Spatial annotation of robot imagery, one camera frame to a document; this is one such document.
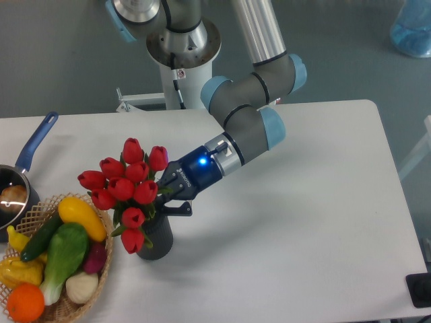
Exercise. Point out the blue plastic bag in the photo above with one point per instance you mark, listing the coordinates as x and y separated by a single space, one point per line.
410 33

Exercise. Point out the small yellow banana pepper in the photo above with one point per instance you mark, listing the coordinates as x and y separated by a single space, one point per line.
17 240

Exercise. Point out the green bok choy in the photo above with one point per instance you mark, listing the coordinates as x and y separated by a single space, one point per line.
66 252

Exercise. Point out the woven wicker basket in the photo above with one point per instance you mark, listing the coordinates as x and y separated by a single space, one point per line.
64 310

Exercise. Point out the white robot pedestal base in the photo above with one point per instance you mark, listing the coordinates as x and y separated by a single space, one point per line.
184 44

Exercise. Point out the blue handled saucepan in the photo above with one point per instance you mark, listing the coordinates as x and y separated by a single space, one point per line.
16 175

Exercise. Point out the orange fruit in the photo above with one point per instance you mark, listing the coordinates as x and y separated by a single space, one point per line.
25 303

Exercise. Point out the black device at edge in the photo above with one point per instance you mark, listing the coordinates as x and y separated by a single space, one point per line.
419 289

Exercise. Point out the dark grey ribbed vase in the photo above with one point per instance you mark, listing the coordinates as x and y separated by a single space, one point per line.
158 238

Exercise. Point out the brown bread roll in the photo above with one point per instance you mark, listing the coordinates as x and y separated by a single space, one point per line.
13 199

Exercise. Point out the yellow bell pepper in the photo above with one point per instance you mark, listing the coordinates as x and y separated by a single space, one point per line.
14 272

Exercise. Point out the white garlic bulb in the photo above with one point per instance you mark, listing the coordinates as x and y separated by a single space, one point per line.
81 287

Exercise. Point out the purple red radish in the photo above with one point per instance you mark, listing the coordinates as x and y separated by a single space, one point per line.
96 259

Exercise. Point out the yellow squash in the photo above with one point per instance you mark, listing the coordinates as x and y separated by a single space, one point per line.
74 210

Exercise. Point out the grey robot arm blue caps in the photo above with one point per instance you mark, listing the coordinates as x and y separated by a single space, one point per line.
248 131

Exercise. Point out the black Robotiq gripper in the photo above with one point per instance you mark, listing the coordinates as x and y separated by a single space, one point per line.
185 178

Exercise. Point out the red tulip bouquet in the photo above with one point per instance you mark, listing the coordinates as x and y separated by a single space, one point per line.
128 187

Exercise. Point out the dark green cucumber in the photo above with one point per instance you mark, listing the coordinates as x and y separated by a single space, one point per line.
39 242

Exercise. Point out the white frame at right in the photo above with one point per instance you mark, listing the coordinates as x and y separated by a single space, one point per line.
417 154

